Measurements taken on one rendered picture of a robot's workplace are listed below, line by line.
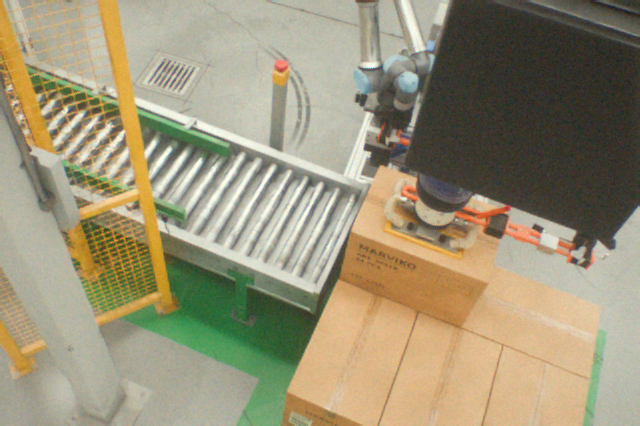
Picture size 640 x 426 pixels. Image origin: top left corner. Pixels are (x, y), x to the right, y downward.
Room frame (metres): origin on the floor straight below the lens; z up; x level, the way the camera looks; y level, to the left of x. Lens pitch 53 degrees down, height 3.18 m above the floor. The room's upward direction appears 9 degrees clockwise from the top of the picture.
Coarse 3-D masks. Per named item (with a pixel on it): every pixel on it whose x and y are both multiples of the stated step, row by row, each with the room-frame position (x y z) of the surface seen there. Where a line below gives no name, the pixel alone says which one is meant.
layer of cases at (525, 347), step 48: (336, 288) 1.52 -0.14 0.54; (528, 288) 1.68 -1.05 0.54; (336, 336) 1.28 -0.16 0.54; (384, 336) 1.31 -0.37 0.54; (432, 336) 1.35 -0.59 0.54; (480, 336) 1.39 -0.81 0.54; (528, 336) 1.43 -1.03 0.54; (576, 336) 1.46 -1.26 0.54; (336, 384) 1.06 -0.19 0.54; (384, 384) 1.09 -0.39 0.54; (432, 384) 1.13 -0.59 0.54; (480, 384) 1.16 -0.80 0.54; (528, 384) 1.19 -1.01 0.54; (576, 384) 1.23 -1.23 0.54
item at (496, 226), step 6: (492, 216) 1.65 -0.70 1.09; (498, 216) 1.65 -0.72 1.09; (504, 216) 1.66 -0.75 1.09; (492, 222) 1.62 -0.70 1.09; (498, 222) 1.62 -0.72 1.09; (504, 222) 1.63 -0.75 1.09; (486, 228) 1.59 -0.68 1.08; (492, 228) 1.58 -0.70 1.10; (498, 228) 1.59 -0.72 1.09; (504, 228) 1.60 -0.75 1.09; (492, 234) 1.58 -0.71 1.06; (498, 234) 1.58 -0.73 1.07
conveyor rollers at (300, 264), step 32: (64, 128) 2.21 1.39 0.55; (96, 160) 2.03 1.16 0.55; (160, 160) 2.10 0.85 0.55; (224, 160) 2.17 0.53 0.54; (256, 160) 2.20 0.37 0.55; (96, 192) 1.84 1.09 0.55; (160, 192) 1.90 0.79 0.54; (192, 192) 1.94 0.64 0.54; (224, 192) 1.97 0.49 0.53; (256, 192) 1.99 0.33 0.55; (320, 192) 2.06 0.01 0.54; (192, 224) 1.74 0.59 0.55; (224, 224) 1.78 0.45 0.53; (256, 224) 1.80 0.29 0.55; (320, 224) 1.86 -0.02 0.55; (288, 256) 1.65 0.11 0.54; (320, 256) 1.68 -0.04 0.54
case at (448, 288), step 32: (384, 192) 1.80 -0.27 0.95; (384, 224) 1.63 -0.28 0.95; (352, 256) 1.56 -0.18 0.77; (384, 256) 1.53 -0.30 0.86; (416, 256) 1.50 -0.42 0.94; (480, 256) 1.54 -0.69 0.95; (384, 288) 1.52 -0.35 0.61; (416, 288) 1.48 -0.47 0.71; (448, 288) 1.45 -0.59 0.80; (480, 288) 1.42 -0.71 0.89; (448, 320) 1.44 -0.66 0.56
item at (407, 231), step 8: (400, 216) 1.67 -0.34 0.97; (392, 224) 1.62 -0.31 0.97; (408, 224) 1.61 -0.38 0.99; (416, 224) 1.64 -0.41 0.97; (392, 232) 1.58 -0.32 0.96; (400, 232) 1.59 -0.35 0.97; (408, 232) 1.59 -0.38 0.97; (440, 232) 1.62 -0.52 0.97; (408, 240) 1.56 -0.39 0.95; (416, 240) 1.56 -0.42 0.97; (424, 240) 1.56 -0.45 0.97; (440, 240) 1.57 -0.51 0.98; (448, 240) 1.58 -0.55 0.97; (432, 248) 1.54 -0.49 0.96; (440, 248) 1.54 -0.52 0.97; (448, 248) 1.54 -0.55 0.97; (448, 256) 1.52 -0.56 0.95; (456, 256) 1.51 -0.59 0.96
